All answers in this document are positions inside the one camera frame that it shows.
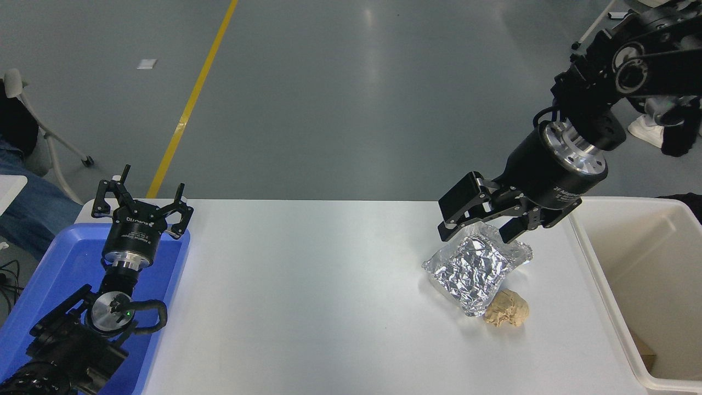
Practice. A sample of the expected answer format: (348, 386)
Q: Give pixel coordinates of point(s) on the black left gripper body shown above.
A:
(134, 230)

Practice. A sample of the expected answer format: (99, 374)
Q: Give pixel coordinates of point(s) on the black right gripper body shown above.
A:
(535, 178)

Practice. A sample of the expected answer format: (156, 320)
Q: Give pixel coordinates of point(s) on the silver foil tray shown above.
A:
(474, 269)

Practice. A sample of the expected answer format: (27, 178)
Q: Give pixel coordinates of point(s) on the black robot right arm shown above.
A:
(587, 93)

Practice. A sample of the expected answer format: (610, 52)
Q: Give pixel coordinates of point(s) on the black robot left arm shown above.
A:
(66, 351)

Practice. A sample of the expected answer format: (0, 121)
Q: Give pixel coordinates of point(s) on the blue plastic tray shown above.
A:
(71, 263)

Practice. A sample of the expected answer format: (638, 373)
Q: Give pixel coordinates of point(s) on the crumpled tan paper ball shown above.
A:
(507, 310)

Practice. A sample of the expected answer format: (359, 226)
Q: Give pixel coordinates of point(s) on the white wheeled chair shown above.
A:
(55, 140)

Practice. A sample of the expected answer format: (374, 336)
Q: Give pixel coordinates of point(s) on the small white table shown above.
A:
(10, 189)

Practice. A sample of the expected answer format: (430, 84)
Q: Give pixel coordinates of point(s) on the white paper scrap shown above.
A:
(147, 64)

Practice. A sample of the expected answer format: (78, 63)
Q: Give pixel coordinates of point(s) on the large pale plastic bin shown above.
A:
(647, 258)

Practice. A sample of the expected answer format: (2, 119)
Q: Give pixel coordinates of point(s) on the black fabric item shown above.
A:
(685, 204)

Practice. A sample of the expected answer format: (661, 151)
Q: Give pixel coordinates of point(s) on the white furniture foot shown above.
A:
(617, 15)

